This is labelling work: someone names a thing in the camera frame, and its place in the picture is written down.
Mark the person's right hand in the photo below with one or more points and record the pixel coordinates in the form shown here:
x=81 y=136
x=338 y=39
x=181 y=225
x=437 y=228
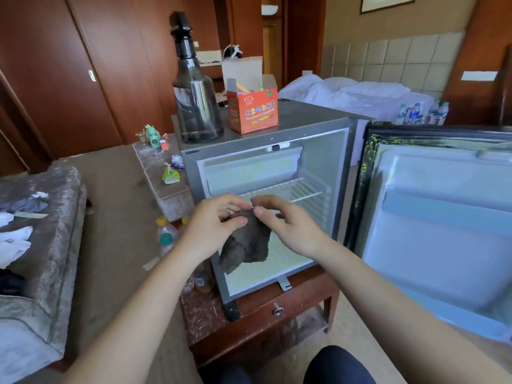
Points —
x=292 y=228

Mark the person's left hand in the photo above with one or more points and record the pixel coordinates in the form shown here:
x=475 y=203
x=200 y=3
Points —
x=209 y=228

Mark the dark grey cloth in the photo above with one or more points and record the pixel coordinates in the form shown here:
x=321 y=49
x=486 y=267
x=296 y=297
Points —
x=246 y=248

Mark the green cap water bottle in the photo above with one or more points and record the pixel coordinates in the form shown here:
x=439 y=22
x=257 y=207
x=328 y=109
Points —
x=168 y=242

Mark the orange soda bottle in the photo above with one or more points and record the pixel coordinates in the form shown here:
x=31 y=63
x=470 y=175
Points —
x=163 y=224

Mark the grey mini fridge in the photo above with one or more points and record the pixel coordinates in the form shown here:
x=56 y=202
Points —
x=304 y=124

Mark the dark glass spray bottle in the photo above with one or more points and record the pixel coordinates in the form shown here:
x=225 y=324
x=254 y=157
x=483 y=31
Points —
x=196 y=100

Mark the person's left forearm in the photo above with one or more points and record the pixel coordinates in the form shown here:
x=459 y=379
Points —
x=136 y=324

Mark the person's right forearm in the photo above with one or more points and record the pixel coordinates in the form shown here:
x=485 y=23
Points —
x=400 y=324

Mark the person's dark trousers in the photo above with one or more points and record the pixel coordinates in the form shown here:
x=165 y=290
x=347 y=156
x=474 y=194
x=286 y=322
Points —
x=336 y=368

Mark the grey upholstered bench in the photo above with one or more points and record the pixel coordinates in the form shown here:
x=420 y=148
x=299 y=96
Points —
x=160 y=196

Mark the green packet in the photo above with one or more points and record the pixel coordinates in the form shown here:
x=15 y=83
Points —
x=171 y=175

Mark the long paper strip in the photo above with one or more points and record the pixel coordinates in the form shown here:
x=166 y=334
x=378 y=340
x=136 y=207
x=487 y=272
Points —
x=151 y=263

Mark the blue packet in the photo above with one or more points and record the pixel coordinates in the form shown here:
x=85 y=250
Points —
x=177 y=162

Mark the dark red wooden stand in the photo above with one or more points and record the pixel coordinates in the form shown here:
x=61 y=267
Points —
x=240 y=324

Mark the green toy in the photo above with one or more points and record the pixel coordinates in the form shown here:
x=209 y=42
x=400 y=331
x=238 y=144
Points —
x=153 y=137

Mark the orange cardboard chalk box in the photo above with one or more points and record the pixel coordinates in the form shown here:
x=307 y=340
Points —
x=254 y=112

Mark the white bed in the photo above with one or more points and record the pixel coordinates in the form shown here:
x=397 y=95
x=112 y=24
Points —
x=360 y=104

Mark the small clear water bottle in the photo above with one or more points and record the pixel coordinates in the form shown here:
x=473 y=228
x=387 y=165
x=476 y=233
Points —
x=443 y=113
x=402 y=114
x=415 y=113
x=431 y=114

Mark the white bed pillow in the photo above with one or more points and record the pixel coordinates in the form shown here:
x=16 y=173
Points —
x=376 y=89

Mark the grey velvet sofa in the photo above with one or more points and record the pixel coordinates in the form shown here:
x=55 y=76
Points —
x=48 y=268

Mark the paper slip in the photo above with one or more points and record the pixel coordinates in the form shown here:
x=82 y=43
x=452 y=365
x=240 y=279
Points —
x=30 y=215

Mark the grey garment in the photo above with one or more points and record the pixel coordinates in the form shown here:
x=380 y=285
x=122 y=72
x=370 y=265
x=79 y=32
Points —
x=24 y=204

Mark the large white garment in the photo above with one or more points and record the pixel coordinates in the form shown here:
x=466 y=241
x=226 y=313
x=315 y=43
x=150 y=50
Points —
x=14 y=245

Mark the beige padded headboard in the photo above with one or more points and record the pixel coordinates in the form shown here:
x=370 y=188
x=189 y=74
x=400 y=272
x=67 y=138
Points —
x=400 y=60

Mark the small white garment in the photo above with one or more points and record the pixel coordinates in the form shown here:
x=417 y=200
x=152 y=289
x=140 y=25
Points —
x=6 y=220

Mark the black garment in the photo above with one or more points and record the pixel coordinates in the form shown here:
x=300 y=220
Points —
x=11 y=282

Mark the white wall lamp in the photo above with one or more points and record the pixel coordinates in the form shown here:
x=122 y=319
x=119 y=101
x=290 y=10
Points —
x=270 y=9

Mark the white wall plate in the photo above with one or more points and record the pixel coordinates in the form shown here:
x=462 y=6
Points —
x=478 y=76

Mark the framed wall picture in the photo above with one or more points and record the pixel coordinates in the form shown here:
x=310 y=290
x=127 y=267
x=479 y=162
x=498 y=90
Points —
x=388 y=2

